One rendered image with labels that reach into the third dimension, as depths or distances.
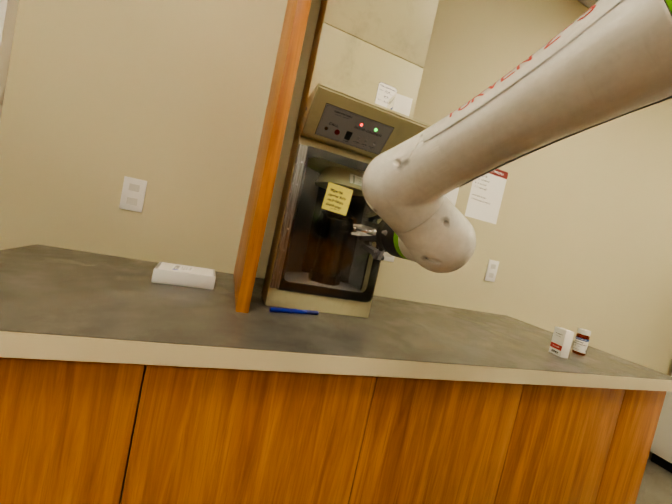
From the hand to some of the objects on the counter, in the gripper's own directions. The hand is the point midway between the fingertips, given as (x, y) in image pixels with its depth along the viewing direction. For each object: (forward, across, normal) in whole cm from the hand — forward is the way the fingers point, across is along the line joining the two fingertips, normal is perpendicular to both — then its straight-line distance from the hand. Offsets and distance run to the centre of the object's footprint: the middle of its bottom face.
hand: (361, 230), depth 86 cm
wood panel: (+21, -25, +28) cm, 43 cm away
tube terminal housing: (+18, -26, +6) cm, 32 cm away
